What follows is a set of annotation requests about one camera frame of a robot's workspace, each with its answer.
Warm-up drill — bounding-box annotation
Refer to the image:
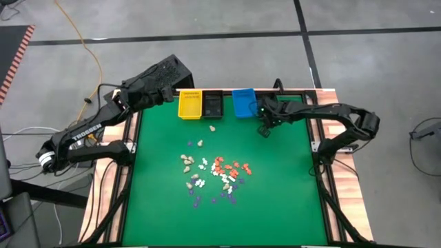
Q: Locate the grey equipment cart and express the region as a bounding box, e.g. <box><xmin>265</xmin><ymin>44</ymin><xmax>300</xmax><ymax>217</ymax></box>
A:
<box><xmin>0</xmin><ymin>125</ymin><xmax>41</xmax><ymax>248</ymax></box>

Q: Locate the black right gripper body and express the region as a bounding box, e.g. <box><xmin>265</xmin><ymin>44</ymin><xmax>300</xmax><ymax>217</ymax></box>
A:
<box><xmin>256</xmin><ymin>96</ymin><xmax>289</xmax><ymax>129</ymax></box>

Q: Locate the grey stand leg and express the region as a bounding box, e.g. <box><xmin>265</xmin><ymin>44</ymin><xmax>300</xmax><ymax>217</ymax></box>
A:
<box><xmin>409</xmin><ymin>121</ymin><xmax>441</xmax><ymax>141</ymax></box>

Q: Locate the black perforated case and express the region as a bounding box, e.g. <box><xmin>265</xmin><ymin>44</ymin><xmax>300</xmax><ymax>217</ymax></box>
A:
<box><xmin>151</xmin><ymin>54</ymin><xmax>195</xmax><ymax>91</ymax></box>

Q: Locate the black floor beam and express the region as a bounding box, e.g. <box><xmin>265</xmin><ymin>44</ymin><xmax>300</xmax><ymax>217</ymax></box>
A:
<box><xmin>10</xmin><ymin>178</ymin><xmax>89</xmax><ymax>209</ymax></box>

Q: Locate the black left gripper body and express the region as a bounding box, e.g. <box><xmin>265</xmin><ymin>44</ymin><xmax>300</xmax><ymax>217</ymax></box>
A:
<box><xmin>119</xmin><ymin>79</ymin><xmax>166</xmax><ymax>111</ymax></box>

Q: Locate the yellow power cable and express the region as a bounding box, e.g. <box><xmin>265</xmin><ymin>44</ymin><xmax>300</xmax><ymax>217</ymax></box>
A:
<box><xmin>53</xmin><ymin>0</ymin><xmax>104</xmax><ymax>120</ymax></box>

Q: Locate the white floor cable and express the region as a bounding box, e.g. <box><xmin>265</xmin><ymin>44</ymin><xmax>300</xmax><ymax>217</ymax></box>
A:
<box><xmin>1</xmin><ymin>125</ymin><xmax>59</xmax><ymax>142</ymax></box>

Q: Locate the blue plastic basket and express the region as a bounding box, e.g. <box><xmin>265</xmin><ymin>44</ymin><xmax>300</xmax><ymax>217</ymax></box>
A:
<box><xmin>231</xmin><ymin>87</ymin><xmax>259</xmax><ymax>120</ymax></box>

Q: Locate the black orange-edged floor mat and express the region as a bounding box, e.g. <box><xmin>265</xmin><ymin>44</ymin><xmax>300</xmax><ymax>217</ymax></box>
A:
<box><xmin>0</xmin><ymin>24</ymin><xmax>37</xmax><ymax>106</ymax></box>

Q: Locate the small lit screen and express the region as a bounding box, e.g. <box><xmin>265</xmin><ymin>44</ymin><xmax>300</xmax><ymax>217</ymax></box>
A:
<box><xmin>0</xmin><ymin>208</ymin><xmax>13</xmax><ymax>242</ymax></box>

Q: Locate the yellow plastic basket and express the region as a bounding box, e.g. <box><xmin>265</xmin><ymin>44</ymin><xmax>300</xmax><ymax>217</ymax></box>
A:
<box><xmin>177</xmin><ymin>90</ymin><xmax>203</xmax><ymax>121</ymax></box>

